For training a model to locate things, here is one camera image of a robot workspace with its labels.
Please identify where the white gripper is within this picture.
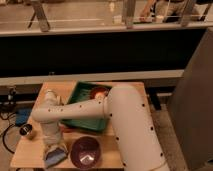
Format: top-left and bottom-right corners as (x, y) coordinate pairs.
(41, 122), (68, 156)

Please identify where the blue sponge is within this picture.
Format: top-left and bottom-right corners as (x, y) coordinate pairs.
(44, 148), (67, 168)

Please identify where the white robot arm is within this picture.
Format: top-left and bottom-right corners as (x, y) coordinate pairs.
(31, 84), (170, 171)

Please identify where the green plastic tray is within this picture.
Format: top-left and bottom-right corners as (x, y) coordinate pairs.
(60, 81), (113, 134)

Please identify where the orange carrot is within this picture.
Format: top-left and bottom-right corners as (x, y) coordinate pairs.
(60, 127), (72, 133)

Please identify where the metal can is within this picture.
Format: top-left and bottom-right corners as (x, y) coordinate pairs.
(19, 124), (36, 140)

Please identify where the wooden table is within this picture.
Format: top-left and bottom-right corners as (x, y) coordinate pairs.
(11, 81), (151, 171)

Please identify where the blue box on floor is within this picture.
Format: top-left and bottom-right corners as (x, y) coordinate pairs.
(15, 108), (31, 126)

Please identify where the white cup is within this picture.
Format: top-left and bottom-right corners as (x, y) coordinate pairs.
(44, 89), (61, 106)

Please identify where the purple bowl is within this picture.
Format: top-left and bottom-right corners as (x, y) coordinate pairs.
(70, 136), (101, 170)

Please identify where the grey cabinet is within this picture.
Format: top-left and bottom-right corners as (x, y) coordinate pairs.
(167, 27), (213, 171)

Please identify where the black cable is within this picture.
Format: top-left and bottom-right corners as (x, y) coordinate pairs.
(1, 113), (18, 155)

